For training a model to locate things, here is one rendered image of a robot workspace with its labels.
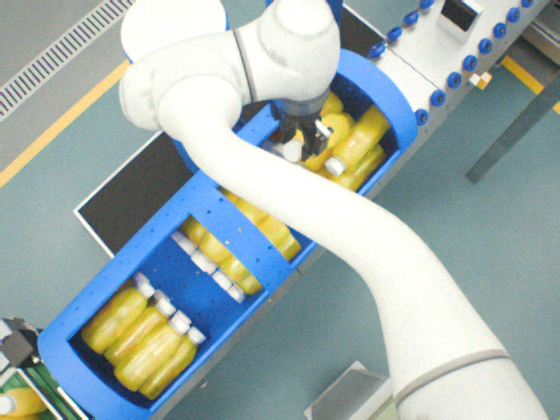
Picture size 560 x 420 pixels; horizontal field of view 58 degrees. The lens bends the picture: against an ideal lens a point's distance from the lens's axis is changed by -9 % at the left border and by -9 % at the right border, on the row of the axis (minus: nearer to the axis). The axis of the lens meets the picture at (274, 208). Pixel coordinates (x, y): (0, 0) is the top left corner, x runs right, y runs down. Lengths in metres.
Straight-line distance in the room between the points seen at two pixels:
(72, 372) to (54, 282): 1.42
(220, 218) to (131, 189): 1.26
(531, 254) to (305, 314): 1.01
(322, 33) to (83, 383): 0.73
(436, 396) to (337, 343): 1.81
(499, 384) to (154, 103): 0.49
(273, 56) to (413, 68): 0.87
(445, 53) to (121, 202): 1.37
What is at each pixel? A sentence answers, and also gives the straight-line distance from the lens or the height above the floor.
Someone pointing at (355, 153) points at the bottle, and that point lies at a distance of 1.16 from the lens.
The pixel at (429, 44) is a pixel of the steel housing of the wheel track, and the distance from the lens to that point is 1.55.
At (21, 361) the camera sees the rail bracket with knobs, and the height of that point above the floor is 1.00.
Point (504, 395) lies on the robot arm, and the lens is 0.40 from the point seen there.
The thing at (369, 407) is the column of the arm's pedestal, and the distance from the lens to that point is 1.21.
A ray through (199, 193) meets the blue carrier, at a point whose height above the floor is 1.21.
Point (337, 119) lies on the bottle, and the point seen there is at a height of 1.17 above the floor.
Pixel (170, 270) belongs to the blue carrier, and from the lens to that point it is 1.26.
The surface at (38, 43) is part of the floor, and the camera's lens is 2.93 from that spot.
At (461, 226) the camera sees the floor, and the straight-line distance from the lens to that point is 2.36.
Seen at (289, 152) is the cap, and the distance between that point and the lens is 1.03.
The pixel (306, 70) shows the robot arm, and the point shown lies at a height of 1.60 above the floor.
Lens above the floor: 2.20
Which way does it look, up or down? 75 degrees down
